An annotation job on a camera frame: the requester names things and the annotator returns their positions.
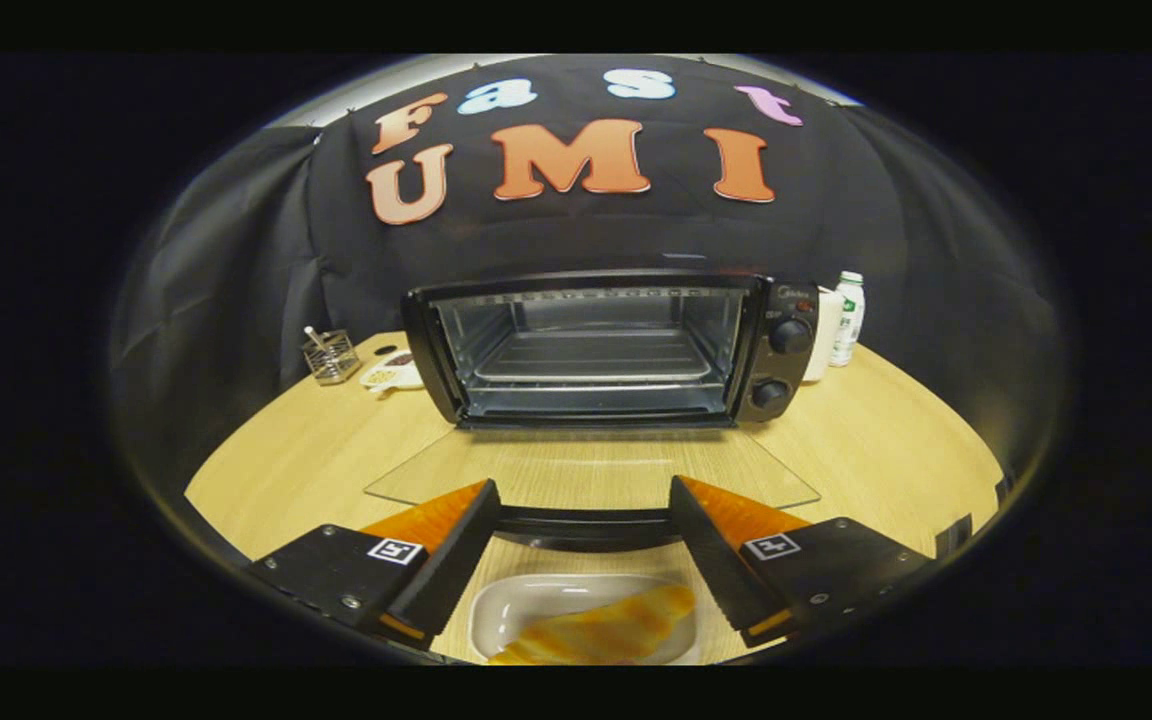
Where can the small white snack dish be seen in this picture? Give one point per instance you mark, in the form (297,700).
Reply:
(391,377)

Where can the golden croissant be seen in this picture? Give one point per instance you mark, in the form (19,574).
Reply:
(606,630)

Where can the dark chair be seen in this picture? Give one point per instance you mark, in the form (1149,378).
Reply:
(954,537)
(1005,488)

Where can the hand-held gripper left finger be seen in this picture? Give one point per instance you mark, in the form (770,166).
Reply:
(451,565)

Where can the white container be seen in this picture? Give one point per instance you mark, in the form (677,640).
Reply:
(824,340)

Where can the black backdrop cloth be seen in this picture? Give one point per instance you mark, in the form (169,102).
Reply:
(236,260)

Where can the white bottle with green label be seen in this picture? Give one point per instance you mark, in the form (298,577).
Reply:
(848,320)

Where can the pale utensil in holder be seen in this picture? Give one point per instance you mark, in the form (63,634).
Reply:
(314,336)

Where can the white oval dish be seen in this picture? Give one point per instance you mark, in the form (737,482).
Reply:
(506,605)

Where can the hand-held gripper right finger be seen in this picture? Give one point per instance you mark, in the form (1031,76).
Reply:
(711,560)

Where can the black toaster oven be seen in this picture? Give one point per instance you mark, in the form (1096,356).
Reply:
(586,350)

